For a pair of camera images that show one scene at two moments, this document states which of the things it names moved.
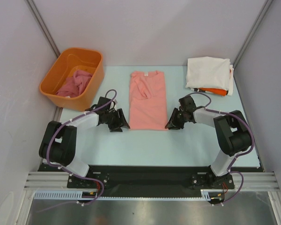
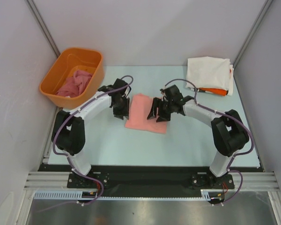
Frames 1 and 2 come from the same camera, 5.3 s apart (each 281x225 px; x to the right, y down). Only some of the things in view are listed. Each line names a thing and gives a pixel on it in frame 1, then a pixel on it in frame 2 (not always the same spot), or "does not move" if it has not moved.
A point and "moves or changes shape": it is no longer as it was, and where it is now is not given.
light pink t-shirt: (147, 106) moves or changes shape
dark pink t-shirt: (74, 86) does not move
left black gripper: (124, 123) to (125, 112)
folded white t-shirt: (208, 72) does not move
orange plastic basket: (75, 80) does not move
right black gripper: (172, 123) to (158, 102)
